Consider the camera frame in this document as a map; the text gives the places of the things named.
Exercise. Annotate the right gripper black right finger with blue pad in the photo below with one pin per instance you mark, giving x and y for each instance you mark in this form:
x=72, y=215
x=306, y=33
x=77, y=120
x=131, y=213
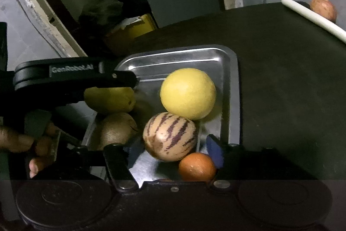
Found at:
x=226, y=158

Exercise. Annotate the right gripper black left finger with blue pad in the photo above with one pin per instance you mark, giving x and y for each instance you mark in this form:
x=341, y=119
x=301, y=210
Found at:
x=119, y=158

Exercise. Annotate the brown kiwi with sticker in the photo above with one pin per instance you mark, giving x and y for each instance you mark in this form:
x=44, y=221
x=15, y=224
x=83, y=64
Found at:
x=117, y=128

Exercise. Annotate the striped pepino melon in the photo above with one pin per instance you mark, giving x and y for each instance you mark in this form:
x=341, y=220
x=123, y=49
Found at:
x=169, y=137

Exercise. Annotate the green-yellow pear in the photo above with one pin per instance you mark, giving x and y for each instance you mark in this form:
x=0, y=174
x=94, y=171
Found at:
x=112, y=100

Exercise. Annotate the person's hand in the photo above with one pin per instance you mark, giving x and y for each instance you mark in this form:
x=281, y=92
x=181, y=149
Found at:
x=44, y=148

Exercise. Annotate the large yellow round fruit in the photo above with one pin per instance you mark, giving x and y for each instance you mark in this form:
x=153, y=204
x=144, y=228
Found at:
x=188, y=92

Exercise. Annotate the yellow box with paper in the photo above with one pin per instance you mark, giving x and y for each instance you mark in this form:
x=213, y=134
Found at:
x=135, y=26

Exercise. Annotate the steel tray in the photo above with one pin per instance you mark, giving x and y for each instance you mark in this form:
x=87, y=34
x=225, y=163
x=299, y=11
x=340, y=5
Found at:
x=151, y=69

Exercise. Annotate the white foam tube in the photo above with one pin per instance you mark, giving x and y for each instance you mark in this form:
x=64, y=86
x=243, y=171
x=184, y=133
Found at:
x=316, y=18

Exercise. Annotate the red apple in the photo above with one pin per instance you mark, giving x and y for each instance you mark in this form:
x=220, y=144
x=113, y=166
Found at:
x=324, y=8

